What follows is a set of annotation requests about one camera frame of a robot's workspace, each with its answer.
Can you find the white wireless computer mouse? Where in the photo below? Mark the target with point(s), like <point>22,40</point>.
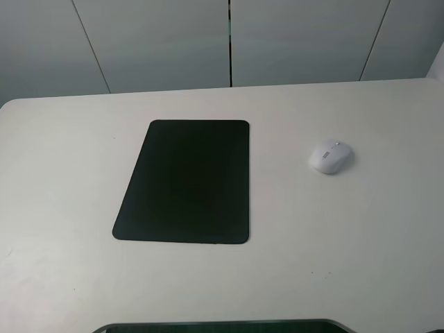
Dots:
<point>330,156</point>

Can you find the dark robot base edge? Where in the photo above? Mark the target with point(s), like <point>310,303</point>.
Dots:
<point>310,325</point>

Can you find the black rectangular mouse pad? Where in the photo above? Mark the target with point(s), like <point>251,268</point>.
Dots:
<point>190,184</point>

